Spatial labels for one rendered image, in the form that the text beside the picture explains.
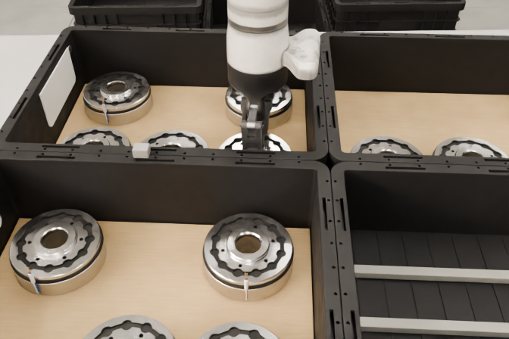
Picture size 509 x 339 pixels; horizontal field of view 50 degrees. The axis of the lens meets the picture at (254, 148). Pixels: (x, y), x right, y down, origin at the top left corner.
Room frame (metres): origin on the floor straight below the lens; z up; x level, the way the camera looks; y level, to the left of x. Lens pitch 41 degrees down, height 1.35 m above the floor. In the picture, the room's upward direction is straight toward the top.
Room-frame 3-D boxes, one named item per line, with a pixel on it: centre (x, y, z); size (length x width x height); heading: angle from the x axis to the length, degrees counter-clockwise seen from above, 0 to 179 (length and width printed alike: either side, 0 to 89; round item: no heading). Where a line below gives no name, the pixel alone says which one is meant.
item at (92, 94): (0.71, 0.21, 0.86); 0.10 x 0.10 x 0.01
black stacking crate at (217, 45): (0.63, 0.11, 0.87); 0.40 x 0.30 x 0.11; 87
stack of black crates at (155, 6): (1.66, 0.36, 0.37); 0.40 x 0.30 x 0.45; 91
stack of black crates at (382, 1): (1.68, -0.44, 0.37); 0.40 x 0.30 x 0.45; 91
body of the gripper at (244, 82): (0.58, 0.00, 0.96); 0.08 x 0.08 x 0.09
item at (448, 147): (0.54, -0.29, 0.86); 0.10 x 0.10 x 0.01
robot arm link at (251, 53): (0.58, -0.02, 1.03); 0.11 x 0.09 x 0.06; 83
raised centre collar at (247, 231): (0.40, 0.01, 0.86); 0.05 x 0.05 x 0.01
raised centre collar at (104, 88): (0.71, 0.21, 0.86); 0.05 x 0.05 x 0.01
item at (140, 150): (0.48, 0.13, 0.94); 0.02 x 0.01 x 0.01; 87
